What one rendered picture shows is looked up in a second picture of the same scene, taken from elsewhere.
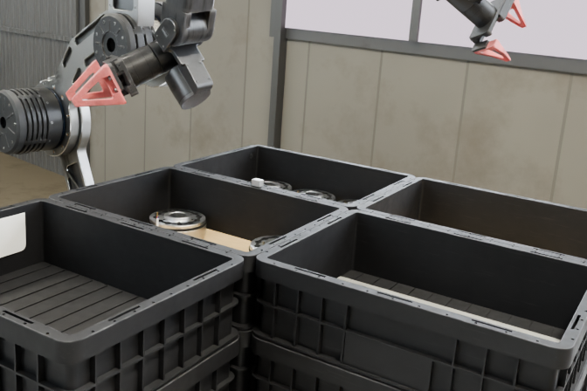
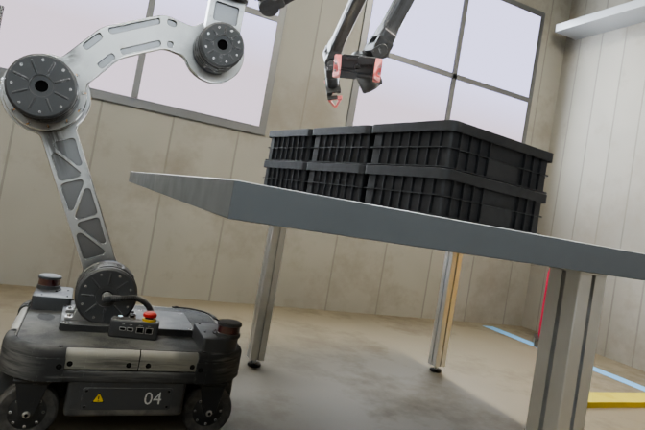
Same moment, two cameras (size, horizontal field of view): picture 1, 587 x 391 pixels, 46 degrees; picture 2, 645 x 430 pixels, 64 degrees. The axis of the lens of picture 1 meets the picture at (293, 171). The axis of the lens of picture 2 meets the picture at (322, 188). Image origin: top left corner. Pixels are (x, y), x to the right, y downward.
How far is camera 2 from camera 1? 1.86 m
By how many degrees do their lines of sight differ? 65
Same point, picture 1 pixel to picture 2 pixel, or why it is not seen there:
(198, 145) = not seen: outside the picture
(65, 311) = not seen: hidden behind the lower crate
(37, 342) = (546, 155)
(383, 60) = (102, 107)
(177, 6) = (390, 39)
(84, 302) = not seen: hidden behind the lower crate
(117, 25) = (234, 33)
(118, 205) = (339, 142)
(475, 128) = (178, 160)
